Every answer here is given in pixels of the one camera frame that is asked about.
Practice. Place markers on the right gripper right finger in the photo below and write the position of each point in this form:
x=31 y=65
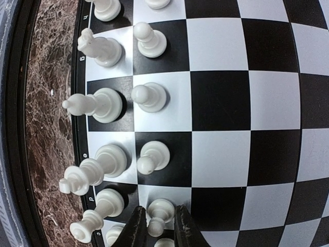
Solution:
x=186 y=232

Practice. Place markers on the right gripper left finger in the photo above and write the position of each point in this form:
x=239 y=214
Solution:
x=134 y=234

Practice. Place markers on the white piece front row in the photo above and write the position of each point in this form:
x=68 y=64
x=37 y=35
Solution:
x=113 y=234

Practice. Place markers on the white pawn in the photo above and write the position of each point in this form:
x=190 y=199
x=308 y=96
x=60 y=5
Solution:
x=157 y=4
x=164 y=242

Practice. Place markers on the white king piece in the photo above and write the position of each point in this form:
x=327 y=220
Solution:
x=110 y=160

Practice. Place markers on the white bishop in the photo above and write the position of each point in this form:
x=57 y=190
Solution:
x=105 y=105

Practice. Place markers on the black grey chess board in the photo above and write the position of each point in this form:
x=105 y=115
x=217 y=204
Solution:
x=245 y=121

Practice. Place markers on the white pawn e file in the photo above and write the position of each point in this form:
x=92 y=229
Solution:
x=151 y=97

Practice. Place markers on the white knight piece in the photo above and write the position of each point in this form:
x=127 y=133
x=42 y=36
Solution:
x=105 y=51

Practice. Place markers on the white pawn second row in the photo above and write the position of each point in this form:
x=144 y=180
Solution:
x=151 y=43

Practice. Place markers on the white rook corner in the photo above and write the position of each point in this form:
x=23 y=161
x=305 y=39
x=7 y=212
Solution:
x=106 y=10

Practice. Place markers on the white chess piece cluster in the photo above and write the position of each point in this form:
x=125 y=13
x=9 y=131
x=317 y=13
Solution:
x=154 y=156

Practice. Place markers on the black front rail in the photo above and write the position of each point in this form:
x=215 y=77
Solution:
x=15 y=121

